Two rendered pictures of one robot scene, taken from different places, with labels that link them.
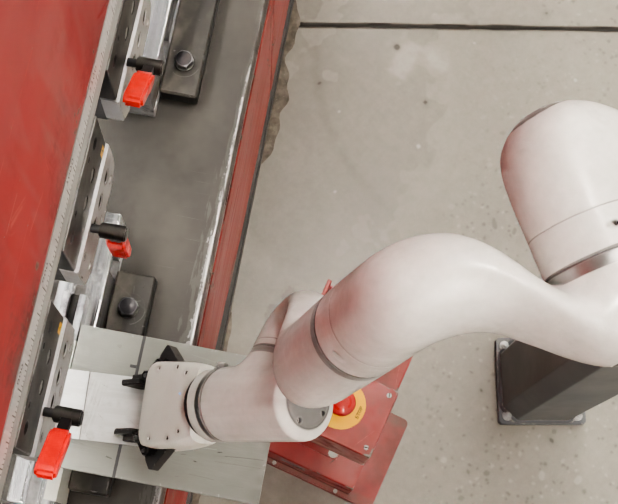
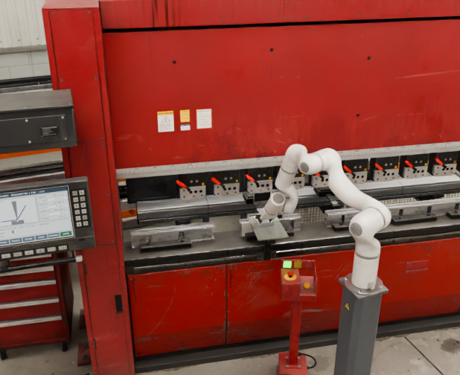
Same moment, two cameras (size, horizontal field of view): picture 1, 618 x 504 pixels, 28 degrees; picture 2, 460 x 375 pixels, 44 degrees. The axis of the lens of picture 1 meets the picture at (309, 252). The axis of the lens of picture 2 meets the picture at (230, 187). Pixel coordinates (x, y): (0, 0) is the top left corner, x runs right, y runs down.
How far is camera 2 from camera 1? 2.75 m
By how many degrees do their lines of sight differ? 62
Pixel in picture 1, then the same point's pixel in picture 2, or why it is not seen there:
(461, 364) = not seen: outside the picture
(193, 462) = (260, 231)
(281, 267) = (333, 354)
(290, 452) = (280, 358)
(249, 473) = (263, 237)
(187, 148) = (324, 232)
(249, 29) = not seen: hidden behind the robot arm
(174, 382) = not seen: hidden behind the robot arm
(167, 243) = (302, 235)
